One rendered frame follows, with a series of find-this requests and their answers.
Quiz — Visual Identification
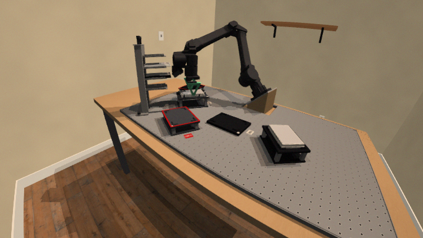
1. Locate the grey slotted rack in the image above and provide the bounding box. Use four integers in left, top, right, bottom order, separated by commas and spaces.
134, 45, 169, 113

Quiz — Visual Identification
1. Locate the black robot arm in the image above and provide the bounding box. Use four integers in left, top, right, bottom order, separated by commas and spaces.
172, 21, 272, 101

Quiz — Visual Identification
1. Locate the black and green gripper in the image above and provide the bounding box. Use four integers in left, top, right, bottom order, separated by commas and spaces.
184, 65, 201, 95

